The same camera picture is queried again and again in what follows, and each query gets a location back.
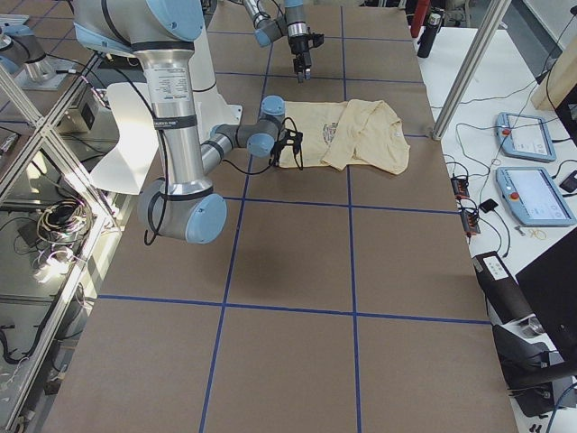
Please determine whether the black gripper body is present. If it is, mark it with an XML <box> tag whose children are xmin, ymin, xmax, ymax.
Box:
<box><xmin>269</xmin><ymin>128</ymin><xmax>293</xmax><ymax>167</ymax></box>
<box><xmin>289</xmin><ymin>33</ymin><xmax>314</xmax><ymax>72</ymax></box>

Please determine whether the cream long-sleeve printed shirt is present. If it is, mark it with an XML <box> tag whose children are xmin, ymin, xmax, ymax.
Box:
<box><xmin>279</xmin><ymin>99</ymin><xmax>410</xmax><ymax>175</ymax></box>

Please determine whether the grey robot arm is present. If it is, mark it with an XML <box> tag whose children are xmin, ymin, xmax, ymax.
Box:
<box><xmin>74</xmin><ymin>1</ymin><xmax>293</xmax><ymax>244</ymax></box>
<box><xmin>234</xmin><ymin>1</ymin><xmax>324</xmax><ymax>83</ymax></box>

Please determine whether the black water bottle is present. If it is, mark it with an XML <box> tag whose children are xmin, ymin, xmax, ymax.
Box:
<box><xmin>417</xmin><ymin>12</ymin><xmax>443</xmax><ymax>59</ymax></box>

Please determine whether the upper orange black adapter box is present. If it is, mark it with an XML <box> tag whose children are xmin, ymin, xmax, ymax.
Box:
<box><xmin>451</xmin><ymin>176</ymin><xmax>471</xmax><ymax>200</ymax></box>

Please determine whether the orange black adapter box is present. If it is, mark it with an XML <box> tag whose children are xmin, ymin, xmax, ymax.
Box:
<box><xmin>451</xmin><ymin>176</ymin><xmax>471</xmax><ymax>200</ymax></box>
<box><xmin>460</xmin><ymin>208</ymin><xmax>481</xmax><ymax>237</ymax></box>

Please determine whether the lower orange black adapter box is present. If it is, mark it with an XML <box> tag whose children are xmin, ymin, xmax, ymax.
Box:
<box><xmin>460</xmin><ymin>208</ymin><xmax>481</xmax><ymax>237</ymax></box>

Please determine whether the upper blue teach pendant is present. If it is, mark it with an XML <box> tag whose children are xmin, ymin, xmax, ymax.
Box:
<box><xmin>495</xmin><ymin>112</ymin><xmax>556</xmax><ymax>162</ymax></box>

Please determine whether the blue teach pendant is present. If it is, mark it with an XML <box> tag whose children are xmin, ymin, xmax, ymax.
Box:
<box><xmin>495</xmin><ymin>112</ymin><xmax>556</xmax><ymax>162</ymax></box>
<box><xmin>495</xmin><ymin>167</ymin><xmax>576</xmax><ymax>227</ymax></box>

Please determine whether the lower blue teach pendant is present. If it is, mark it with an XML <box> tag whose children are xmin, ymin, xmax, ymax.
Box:
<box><xmin>495</xmin><ymin>167</ymin><xmax>576</xmax><ymax>227</ymax></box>

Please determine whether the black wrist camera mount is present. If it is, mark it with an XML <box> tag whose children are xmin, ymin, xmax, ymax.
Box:
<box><xmin>307</xmin><ymin>32</ymin><xmax>325</xmax><ymax>49</ymax></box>
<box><xmin>286</xmin><ymin>128</ymin><xmax>304</xmax><ymax>170</ymax></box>

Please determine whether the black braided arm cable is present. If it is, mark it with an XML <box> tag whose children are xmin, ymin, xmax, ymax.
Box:
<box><xmin>142</xmin><ymin>115</ymin><xmax>301</xmax><ymax>247</ymax></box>

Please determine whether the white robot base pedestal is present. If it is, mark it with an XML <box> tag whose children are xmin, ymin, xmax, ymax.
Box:
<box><xmin>89</xmin><ymin>0</ymin><xmax>244</xmax><ymax>196</ymax></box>

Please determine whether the aluminium frame post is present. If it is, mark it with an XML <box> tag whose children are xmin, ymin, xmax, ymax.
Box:
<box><xmin>431</xmin><ymin>0</ymin><xmax>512</xmax><ymax>141</ymax></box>

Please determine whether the coiled cable bundle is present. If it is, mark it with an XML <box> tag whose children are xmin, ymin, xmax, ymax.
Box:
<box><xmin>35</xmin><ymin>200</ymin><xmax>98</xmax><ymax>247</ymax></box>

